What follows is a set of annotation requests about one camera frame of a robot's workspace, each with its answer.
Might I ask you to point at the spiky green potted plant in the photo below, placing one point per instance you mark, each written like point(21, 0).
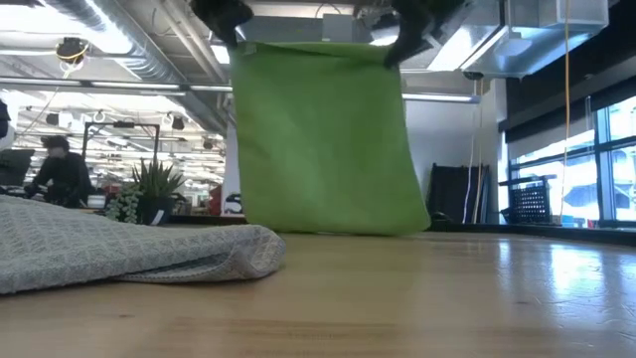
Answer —
point(156, 189)

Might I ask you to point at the black perforated cart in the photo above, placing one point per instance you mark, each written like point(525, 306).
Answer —
point(529, 201)

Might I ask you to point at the dark computer screen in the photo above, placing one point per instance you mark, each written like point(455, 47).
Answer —
point(14, 166)

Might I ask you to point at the person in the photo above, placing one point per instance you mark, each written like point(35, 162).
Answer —
point(62, 174)

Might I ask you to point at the black folded panel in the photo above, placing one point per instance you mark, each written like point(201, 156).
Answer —
point(449, 191)

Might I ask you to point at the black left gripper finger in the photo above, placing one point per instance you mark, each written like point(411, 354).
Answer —
point(229, 32)

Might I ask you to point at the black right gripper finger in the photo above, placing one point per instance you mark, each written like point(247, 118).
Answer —
point(407, 45)

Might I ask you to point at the black station frame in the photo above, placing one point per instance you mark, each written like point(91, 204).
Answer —
point(121, 125)

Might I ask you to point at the fluorescent light tube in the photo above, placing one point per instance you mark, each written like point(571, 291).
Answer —
point(439, 98)

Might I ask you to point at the white pot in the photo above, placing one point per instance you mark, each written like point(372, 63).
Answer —
point(96, 201)

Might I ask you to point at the green microfiber towel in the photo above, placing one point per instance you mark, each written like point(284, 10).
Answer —
point(323, 144)

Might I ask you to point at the ceiling dome camera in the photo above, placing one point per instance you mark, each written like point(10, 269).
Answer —
point(473, 75)

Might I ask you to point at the grey waffle microfiber towel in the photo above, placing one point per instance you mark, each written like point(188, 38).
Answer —
point(99, 243)

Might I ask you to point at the trailing pale green plant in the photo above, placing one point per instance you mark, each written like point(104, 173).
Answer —
point(124, 204)

